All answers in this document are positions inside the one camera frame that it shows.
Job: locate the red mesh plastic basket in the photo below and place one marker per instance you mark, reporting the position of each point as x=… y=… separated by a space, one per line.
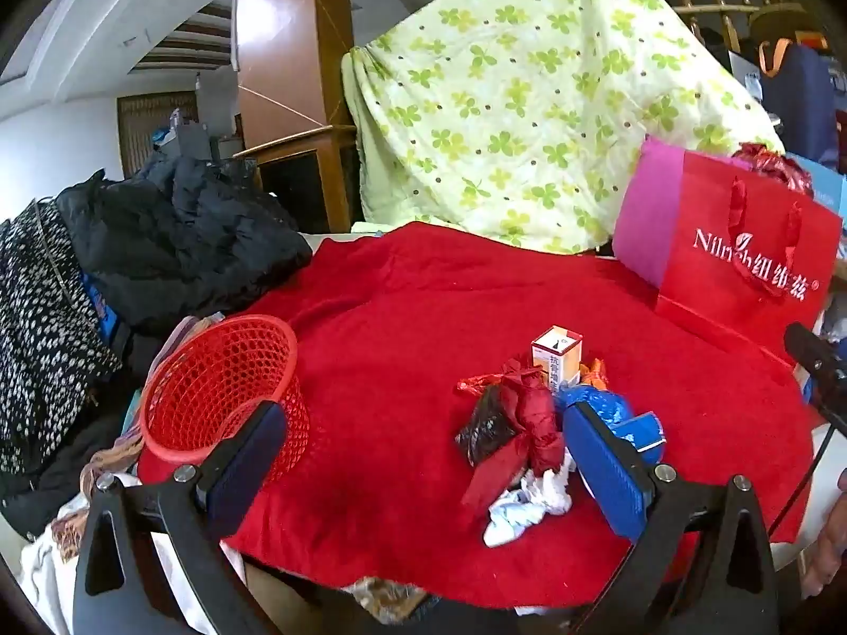
x=218 y=370

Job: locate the white cloth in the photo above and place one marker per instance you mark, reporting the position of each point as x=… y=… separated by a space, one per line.
x=46 y=562

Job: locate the red foil wrapper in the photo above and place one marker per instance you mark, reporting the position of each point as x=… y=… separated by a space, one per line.
x=476 y=383

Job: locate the brown patterned cloth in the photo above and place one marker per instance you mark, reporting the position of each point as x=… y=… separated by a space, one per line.
x=387 y=595

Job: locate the brown wooden screen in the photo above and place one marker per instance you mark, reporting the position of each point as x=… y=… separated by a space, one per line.
x=139 y=132

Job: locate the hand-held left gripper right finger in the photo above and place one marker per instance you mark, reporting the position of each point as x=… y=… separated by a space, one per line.
x=605 y=476

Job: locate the orange white medicine box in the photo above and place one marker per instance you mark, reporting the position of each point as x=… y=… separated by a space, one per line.
x=556 y=357

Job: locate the red foil bow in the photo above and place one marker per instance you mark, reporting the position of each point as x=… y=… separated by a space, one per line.
x=774 y=169

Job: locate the black white floral garment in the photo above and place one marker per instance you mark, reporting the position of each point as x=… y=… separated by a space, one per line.
x=40 y=317

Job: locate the striped scarf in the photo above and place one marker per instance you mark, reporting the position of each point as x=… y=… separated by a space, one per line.
x=119 y=456

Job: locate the person's right hand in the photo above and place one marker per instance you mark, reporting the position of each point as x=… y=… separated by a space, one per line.
x=830 y=555

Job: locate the black plastic bag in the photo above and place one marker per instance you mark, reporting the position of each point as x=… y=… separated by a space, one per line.
x=486 y=430

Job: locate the green clover print quilt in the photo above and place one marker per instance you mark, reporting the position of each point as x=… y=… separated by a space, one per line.
x=529 y=92

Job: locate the blue plastic bag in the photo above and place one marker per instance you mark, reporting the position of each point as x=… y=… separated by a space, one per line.
x=605 y=407

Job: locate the red fleece blanket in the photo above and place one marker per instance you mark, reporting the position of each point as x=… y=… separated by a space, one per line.
x=410 y=317

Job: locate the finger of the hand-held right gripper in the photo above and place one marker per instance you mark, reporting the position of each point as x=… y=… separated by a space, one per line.
x=817 y=360

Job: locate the red and pink gift bag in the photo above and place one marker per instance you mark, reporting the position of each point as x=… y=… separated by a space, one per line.
x=728 y=211

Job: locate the orange wrapper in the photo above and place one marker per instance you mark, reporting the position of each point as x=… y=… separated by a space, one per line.
x=595 y=374

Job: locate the red plastic bag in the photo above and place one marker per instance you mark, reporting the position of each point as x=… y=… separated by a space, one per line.
x=533 y=423

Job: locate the white plastic bag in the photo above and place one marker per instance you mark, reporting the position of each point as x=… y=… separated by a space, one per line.
x=529 y=503

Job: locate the light blue carton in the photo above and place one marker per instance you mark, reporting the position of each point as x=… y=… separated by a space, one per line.
x=827 y=192

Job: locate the black puffer jacket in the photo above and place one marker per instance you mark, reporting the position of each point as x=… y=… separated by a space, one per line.
x=185 y=245

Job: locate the grey storage box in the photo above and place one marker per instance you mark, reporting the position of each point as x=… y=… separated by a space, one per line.
x=192 y=142

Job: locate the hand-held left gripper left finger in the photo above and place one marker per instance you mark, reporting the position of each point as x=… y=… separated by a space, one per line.
x=251 y=456

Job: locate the blue printed garment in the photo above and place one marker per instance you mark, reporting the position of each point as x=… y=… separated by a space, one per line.
x=106 y=317

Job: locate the wooden pillar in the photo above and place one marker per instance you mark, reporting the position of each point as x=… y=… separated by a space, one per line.
x=284 y=46

